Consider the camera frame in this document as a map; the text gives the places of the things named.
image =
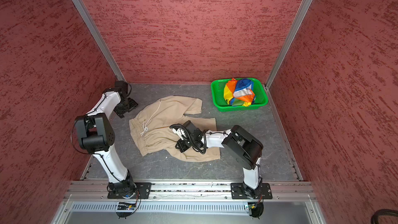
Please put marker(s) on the right circuit board with wires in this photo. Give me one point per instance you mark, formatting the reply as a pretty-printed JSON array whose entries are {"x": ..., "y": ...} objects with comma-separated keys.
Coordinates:
[{"x": 256, "y": 209}]

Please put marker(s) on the slotted cable duct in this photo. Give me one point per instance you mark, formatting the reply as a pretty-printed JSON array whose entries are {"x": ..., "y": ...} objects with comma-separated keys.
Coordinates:
[{"x": 228, "y": 208}]

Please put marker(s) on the multicolour shorts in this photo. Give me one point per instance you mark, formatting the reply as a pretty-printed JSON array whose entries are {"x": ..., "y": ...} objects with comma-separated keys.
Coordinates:
[{"x": 239, "y": 92}]

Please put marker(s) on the left circuit board with wires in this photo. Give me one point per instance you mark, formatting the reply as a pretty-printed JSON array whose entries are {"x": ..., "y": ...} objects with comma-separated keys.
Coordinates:
[{"x": 126, "y": 206}]

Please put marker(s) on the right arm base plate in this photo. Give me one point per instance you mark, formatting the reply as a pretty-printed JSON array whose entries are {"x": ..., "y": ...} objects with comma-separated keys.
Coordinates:
[{"x": 242, "y": 191}]

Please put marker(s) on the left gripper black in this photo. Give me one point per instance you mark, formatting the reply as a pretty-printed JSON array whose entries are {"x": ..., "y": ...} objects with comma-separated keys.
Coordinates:
[{"x": 119, "y": 114}]

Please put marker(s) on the circuit board with wires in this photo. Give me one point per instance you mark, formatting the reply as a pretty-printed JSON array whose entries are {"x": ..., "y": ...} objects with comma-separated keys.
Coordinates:
[
  {"x": 256, "y": 209},
  {"x": 126, "y": 206}
]

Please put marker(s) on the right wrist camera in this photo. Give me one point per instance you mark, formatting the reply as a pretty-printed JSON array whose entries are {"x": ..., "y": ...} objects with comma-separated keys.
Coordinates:
[{"x": 181, "y": 133}]

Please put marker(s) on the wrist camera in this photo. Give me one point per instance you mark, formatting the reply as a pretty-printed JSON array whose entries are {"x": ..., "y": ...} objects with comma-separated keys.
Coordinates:
[
  {"x": 181, "y": 133},
  {"x": 123, "y": 88}
]

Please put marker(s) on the right aluminium corner post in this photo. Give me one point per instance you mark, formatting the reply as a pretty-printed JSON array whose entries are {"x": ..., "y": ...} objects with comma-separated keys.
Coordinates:
[{"x": 296, "y": 24}]

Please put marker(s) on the aluminium corner post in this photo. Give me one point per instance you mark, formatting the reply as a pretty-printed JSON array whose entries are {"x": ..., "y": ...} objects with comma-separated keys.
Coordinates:
[
  {"x": 296, "y": 24},
  {"x": 84, "y": 13}
]

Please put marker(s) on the left aluminium corner post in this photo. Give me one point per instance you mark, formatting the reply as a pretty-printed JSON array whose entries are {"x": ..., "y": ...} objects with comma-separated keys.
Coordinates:
[{"x": 84, "y": 13}]

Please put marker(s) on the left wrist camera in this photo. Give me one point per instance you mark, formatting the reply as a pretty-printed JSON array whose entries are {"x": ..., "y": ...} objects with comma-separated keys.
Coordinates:
[{"x": 123, "y": 88}]

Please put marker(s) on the green plastic basket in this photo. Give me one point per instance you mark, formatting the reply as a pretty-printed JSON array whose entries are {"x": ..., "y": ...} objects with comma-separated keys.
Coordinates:
[{"x": 217, "y": 88}]

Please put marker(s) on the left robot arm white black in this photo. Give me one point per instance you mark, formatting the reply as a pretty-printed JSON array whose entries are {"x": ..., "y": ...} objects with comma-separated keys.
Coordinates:
[{"x": 96, "y": 137}]

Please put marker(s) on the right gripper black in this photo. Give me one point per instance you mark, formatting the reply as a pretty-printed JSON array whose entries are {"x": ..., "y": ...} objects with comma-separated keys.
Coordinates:
[{"x": 182, "y": 148}]

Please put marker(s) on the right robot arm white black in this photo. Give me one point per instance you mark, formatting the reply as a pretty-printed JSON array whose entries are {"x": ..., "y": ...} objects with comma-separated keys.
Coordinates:
[{"x": 240, "y": 144}]

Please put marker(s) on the beige shorts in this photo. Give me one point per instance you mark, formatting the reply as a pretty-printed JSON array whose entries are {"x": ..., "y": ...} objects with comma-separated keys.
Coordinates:
[{"x": 150, "y": 129}]

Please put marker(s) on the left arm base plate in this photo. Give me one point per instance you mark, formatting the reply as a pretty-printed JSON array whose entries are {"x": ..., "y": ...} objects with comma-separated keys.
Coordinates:
[{"x": 144, "y": 189}]

